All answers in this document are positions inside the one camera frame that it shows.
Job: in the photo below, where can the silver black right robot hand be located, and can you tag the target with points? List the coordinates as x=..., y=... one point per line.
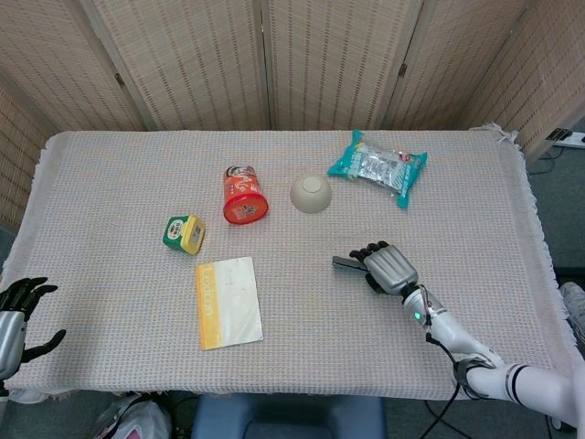
x=393, y=270

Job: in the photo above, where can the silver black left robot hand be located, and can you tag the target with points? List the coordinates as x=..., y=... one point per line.
x=11, y=338

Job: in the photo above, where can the black smartphone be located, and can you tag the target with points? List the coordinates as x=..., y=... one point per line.
x=343, y=262

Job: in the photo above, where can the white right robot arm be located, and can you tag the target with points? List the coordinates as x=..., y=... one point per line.
x=503, y=375

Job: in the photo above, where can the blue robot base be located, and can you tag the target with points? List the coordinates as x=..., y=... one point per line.
x=288, y=416

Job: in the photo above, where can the teal silver snack package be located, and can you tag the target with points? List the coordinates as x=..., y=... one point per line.
x=379, y=169

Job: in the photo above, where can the beige bowl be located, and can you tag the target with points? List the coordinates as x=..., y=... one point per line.
x=311, y=193

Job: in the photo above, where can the white plastic bag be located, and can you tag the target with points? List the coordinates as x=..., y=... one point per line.
x=132, y=420

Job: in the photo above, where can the yellow white Lexicon notebook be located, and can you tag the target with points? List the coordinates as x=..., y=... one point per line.
x=233, y=302

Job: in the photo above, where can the red orange snack canister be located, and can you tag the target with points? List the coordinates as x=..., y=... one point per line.
x=244, y=201

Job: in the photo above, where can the woven pale tablecloth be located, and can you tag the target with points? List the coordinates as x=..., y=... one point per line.
x=114, y=206

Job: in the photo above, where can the white sneaker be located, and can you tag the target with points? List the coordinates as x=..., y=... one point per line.
x=573, y=311

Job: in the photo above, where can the green yellow square box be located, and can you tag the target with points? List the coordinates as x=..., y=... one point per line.
x=183, y=234

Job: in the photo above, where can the white power strip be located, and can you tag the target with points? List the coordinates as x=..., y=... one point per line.
x=569, y=137

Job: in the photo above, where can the beige woven folding screen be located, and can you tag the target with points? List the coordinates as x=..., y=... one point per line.
x=201, y=59

